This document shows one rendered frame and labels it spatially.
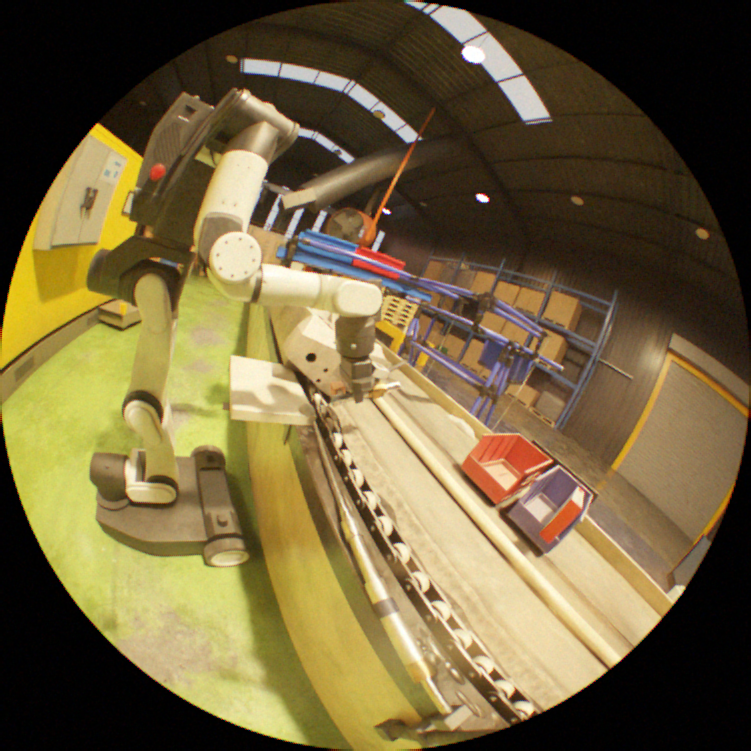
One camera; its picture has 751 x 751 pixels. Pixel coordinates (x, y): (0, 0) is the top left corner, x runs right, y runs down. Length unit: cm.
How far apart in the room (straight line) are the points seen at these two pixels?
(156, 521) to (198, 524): 18
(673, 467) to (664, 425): 156
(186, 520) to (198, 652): 54
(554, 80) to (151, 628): 1035
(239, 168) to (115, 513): 114
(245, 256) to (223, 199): 11
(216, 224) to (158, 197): 25
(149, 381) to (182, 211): 44
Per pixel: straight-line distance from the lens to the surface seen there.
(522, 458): 107
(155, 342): 69
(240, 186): 43
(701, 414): 1124
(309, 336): 71
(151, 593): 120
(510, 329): 1064
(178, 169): 62
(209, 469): 125
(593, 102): 921
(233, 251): 38
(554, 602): 68
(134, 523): 114
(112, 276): 70
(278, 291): 42
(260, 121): 51
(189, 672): 114
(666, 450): 1082
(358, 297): 46
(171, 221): 61
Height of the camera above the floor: 112
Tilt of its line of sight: 17 degrees down
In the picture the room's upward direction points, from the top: 24 degrees clockwise
